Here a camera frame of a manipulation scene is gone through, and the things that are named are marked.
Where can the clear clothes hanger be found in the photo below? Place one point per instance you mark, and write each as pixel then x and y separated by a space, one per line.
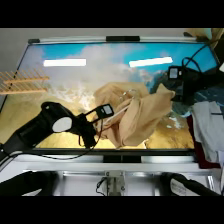
pixel 126 106

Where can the dark red garment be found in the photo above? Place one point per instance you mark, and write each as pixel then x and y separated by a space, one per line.
pixel 200 157

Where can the wooden rack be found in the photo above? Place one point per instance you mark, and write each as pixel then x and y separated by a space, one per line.
pixel 23 82

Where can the grey garment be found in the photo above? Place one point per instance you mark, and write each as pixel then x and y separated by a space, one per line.
pixel 207 126

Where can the tan garment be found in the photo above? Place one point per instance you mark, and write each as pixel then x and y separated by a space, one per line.
pixel 203 34

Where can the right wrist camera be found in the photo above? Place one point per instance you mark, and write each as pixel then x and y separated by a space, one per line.
pixel 174 72

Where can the beige shirt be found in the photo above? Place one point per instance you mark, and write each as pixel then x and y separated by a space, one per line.
pixel 143 120

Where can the silver frame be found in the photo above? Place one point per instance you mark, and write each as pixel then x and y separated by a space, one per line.
pixel 140 170

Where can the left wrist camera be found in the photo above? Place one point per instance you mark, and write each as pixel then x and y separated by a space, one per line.
pixel 106 110

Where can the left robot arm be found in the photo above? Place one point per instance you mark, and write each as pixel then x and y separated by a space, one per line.
pixel 36 128

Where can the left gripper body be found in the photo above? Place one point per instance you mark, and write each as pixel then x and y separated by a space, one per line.
pixel 86 131

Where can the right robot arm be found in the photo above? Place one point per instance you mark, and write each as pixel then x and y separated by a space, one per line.
pixel 206 80

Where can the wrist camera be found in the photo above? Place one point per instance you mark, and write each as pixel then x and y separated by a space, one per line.
pixel 106 110
pixel 174 72

